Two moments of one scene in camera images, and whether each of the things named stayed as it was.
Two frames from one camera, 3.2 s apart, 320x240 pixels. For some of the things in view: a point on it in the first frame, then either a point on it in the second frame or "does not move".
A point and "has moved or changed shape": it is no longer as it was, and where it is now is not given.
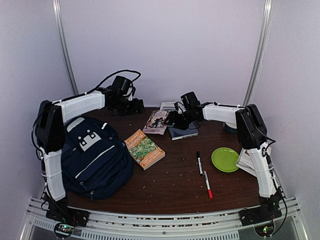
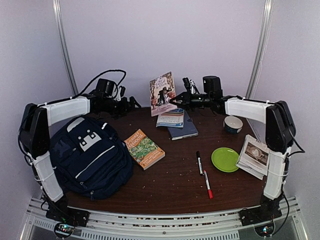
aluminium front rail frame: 218,225 does not move
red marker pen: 210,193 does not move
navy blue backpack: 96,163 does not move
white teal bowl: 231,128 does not move
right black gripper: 174,118 to 186,96
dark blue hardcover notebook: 176,134 does not move
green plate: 225,159 does not move
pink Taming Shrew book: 156,121 to 162,90
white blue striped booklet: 167,106 has moved or changed shape
